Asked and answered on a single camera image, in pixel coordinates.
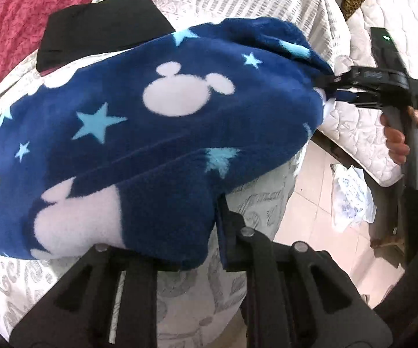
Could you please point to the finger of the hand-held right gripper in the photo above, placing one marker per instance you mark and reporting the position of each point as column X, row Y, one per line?
column 343, row 79
column 348, row 98

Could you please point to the person's right hand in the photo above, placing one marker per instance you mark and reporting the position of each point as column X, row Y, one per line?
column 397, row 145

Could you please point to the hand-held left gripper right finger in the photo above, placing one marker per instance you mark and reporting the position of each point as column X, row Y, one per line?
column 226, row 239

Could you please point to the white crumpled paper bag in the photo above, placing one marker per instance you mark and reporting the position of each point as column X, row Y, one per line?
column 350, row 195

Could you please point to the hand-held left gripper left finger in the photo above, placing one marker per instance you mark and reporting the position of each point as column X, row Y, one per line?
column 140, row 273

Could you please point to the red blanket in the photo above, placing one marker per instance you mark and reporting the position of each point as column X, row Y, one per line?
column 20, row 18

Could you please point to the white quilted mattress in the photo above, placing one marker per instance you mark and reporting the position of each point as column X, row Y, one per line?
column 361, row 127

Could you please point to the black garment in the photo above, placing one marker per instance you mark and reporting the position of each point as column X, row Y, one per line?
column 103, row 21

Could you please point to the white patterned bedspread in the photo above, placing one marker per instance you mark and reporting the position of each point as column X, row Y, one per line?
column 230, row 0

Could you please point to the blue star print fleece pants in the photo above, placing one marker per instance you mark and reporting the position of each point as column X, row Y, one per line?
column 158, row 134

